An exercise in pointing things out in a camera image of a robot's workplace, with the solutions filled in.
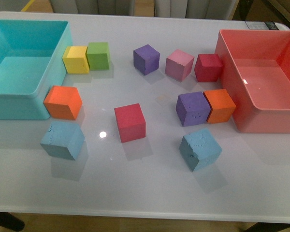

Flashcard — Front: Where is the light blue foam cube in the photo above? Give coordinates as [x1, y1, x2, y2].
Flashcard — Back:
[179, 128, 222, 172]
[40, 121, 85, 160]

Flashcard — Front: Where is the red foam cube front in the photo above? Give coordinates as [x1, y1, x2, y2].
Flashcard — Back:
[114, 103, 146, 143]

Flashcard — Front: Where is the purple foam cube near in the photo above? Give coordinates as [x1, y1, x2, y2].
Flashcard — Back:
[175, 92, 211, 127]

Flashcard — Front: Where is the purple foam cube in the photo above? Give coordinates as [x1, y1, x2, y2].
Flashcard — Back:
[133, 44, 160, 75]
[175, 92, 211, 127]

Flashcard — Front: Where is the purple foam cube far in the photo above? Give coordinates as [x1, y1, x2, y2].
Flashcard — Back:
[133, 44, 160, 75]

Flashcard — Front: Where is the pink foam cube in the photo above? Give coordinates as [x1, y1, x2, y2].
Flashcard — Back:
[165, 49, 195, 82]

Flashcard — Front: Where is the orange foam cube right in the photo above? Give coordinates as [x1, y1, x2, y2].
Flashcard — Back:
[203, 89, 236, 124]

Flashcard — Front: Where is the orange foam cube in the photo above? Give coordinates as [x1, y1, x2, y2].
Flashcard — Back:
[203, 89, 236, 124]
[43, 86, 83, 120]

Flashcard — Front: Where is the green foam cube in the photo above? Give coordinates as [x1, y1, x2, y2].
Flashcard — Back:
[86, 42, 110, 71]

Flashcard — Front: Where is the dark red foam cube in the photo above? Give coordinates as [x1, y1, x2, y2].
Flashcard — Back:
[194, 54, 223, 82]

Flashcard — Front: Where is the orange foam cube left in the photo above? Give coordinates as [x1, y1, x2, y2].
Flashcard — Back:
[43, 86, 83, 120]

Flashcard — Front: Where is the yellow foam cube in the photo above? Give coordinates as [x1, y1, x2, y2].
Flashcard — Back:
[62, 46, 89, 74]

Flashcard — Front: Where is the grey chair left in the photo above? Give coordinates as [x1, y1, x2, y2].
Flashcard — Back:
[50, 0, 135, 15]

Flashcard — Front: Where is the grey chair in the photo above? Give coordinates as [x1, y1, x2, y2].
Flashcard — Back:
[50, 0, 135, 15]
[154, 0, 239, 20]

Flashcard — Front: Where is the coral red plastic bin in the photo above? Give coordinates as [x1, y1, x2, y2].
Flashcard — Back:
[215, 29, 290, 133]

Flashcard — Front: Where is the grey chair right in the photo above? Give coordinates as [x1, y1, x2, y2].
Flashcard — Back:
[154, 0, 239, 20]

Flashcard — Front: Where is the turquoise plastic bin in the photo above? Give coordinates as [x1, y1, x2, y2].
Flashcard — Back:
[0, 19, 73, 120]

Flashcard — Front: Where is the label sticker on table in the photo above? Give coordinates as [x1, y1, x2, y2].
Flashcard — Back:
[245, 21, 279, 30]

